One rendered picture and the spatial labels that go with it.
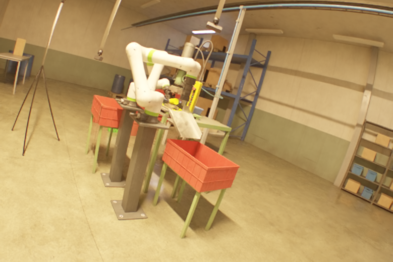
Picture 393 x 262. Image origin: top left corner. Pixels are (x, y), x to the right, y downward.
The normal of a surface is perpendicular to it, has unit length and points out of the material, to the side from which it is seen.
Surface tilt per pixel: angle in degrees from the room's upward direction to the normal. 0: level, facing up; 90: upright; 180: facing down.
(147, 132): 90
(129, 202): 90
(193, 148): 90
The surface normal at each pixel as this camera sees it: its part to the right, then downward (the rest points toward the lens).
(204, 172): -0.74, -0.15
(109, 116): 0.59, 0.28
